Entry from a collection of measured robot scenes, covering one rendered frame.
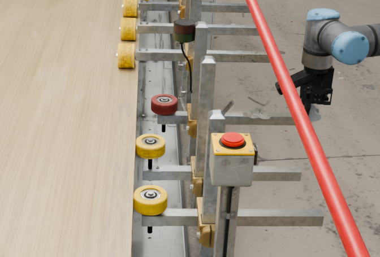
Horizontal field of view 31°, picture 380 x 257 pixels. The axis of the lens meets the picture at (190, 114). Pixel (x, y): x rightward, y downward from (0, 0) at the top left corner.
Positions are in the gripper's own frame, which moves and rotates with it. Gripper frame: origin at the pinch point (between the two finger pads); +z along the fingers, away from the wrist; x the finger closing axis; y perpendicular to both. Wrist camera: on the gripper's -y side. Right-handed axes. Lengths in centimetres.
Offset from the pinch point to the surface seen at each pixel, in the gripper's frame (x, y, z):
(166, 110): -4.0, -41.9, -6.4
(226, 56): 23.4, -21.7, -12.4
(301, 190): 87, 27, 83
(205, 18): 225, -11, 46
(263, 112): -1.7, -12.4, -5.0
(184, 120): -1.6, -36.4, -1.7
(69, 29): 59, -77, -8
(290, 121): -1.6, -3.9, -1.8
